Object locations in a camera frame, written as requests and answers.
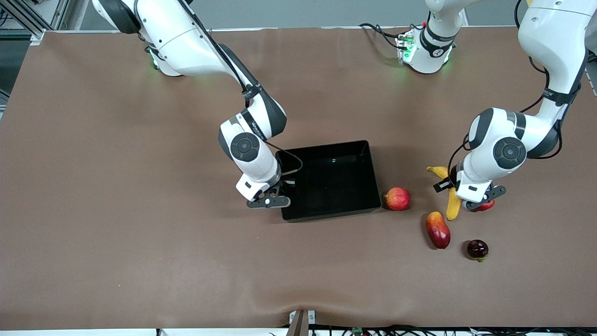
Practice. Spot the brown table mat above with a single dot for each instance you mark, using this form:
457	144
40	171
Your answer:
140	256

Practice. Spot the aluminium frame profile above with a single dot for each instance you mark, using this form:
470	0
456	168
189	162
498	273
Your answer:
23	16

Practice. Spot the red yellow mango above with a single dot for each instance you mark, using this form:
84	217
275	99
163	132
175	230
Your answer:
437	231

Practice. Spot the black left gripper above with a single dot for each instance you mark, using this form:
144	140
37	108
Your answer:
441	186

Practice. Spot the black plastic box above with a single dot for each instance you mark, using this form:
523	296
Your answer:
336	186

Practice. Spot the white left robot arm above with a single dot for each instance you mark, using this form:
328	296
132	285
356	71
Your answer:
555	42

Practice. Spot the yellow banana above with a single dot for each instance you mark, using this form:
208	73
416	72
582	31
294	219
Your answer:
453	207

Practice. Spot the metal table clamp bracket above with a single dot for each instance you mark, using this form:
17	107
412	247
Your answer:
302	322

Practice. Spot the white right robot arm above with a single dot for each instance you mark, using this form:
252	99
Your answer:
182	42

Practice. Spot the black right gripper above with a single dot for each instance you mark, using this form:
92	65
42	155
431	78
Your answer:
283	183

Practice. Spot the dark purple mangosteen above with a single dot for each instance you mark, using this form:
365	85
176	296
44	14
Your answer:
477	248

